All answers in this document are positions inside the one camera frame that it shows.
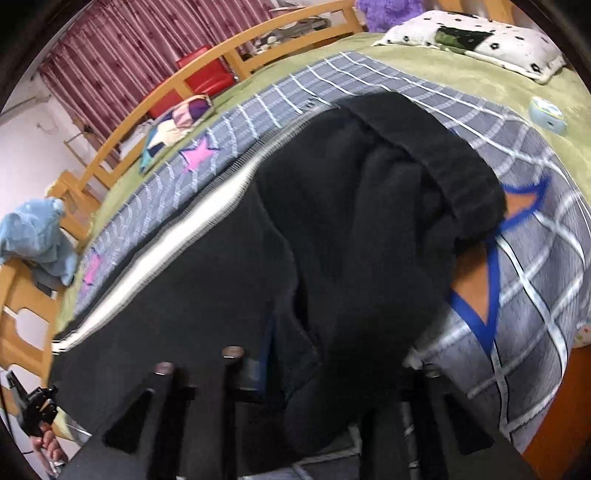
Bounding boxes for black pants with white stripe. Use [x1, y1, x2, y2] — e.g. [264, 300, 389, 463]
[50, 92, 506, 479]

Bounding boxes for person's left hand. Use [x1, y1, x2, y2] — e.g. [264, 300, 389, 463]
[30, 422, 69, 479]

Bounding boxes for grey plaid star blanket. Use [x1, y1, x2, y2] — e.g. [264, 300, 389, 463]
[59, 47, 590, 450]

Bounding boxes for colourful patchwork cushion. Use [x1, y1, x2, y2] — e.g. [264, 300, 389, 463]
[139, 94, 214, 173]

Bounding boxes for small light blue box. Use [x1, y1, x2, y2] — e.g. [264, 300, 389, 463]
[528, 96, 567, 136]

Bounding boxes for red chair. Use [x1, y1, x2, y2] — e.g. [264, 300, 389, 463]
[148, 44, 236, 119]

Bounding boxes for maroon patterned curtain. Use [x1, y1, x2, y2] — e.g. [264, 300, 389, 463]
[39, 0, 278, 140]

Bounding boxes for green bed cover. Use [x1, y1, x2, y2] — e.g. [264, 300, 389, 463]
[56, 34, 590, 336]

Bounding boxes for white black-spotted pillow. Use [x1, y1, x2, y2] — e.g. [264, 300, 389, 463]
[375, 10, 567, 84]

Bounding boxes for purple plush toy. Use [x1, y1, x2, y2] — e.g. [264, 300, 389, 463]
[356, 0, 425, 33]

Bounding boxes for wooden bed frame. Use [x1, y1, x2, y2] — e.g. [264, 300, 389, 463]
[0, 0, 514, 384]

